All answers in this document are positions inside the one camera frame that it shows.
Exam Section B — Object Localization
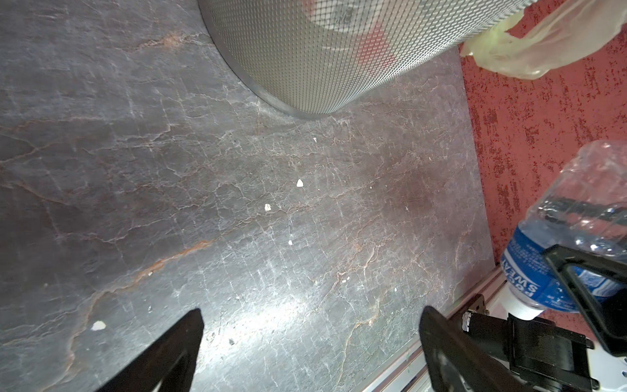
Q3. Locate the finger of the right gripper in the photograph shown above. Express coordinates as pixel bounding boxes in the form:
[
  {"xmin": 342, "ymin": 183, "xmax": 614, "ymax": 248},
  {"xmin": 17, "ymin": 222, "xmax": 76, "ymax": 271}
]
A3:
[{"xmin": 542, "ymin": 245, "xmax": 626, "ymax": 357}]

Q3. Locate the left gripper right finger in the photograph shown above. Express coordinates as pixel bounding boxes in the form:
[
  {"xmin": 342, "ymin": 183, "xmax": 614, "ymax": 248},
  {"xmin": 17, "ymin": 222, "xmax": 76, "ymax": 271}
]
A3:
[{"xmin": 419, "ymin": 306, "xmax": 532, "ymax": 392}]

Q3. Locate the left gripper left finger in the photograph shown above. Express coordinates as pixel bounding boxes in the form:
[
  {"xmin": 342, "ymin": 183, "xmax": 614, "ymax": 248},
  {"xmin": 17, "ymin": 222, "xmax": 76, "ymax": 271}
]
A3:
[{"xmin": 100, "ymin": 308, "xmax": 204, "ymax": 392}]

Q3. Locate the blue label bottle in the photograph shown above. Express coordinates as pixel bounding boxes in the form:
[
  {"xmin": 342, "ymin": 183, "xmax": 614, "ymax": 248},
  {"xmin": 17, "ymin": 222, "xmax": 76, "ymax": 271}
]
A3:
[{"xmin": 501, "ymin": 140, "xmax": 626, "ymax": 320}]

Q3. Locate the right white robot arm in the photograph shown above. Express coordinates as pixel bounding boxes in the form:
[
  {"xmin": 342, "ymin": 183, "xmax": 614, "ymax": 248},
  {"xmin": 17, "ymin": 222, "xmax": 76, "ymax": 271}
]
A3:
[{"xmin": 461, "ymin": 245, "xmax": 626, "ymax": 391}]

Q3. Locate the clear plastic bin liner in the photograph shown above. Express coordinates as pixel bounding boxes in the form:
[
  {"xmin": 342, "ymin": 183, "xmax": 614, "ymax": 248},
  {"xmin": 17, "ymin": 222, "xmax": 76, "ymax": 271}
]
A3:
[{"xmin": 460, "ymin": 0, "xmax": 626, "ymax": 80}]

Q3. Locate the green plastic waste bin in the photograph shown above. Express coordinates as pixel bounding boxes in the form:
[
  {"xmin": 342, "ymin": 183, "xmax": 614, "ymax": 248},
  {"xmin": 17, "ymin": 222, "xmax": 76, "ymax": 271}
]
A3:
[{"xmin": 199, "ymin": 1, "xmax": 527, "ymax": 119}]

